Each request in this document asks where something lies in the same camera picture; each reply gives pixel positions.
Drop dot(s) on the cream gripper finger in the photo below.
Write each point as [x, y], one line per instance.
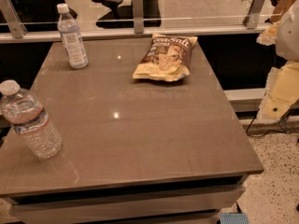
[269, 36]
[281, 91]

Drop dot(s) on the clear water bottle red label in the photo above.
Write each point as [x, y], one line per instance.
[30, 120]

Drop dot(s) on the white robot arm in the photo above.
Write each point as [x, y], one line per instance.
[287, 42]

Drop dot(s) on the tall water bottle white label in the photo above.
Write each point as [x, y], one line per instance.
[71, 38]

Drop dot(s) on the sea salt chips bag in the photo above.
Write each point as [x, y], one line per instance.
[168, 58]

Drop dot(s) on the blue perforated box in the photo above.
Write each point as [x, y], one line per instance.
[229, 218]

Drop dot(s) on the black office chair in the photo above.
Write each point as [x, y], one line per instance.
[122, 16]

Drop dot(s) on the grey drawer cabinet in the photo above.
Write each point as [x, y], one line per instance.
[181, 206]

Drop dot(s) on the right metal glass bracket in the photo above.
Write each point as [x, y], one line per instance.
[252, 18]

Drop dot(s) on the metal glass bracket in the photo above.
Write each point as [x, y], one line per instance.
[252, 18]
[137, 6]
[16, 28]

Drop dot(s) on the middle metal glass bracket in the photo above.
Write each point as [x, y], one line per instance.
[137, 6]

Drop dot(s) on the left metal glass bracket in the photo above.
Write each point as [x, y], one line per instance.
[16, 28]

